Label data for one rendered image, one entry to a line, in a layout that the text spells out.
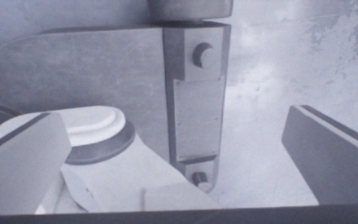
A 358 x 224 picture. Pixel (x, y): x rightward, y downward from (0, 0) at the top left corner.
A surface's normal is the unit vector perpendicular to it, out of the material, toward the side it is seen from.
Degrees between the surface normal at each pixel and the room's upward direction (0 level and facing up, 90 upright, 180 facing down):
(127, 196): 90
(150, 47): 0
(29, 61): 0
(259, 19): 0
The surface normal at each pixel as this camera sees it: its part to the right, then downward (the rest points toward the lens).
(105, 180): -0.03, -0.88
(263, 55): 0.22, 0.46
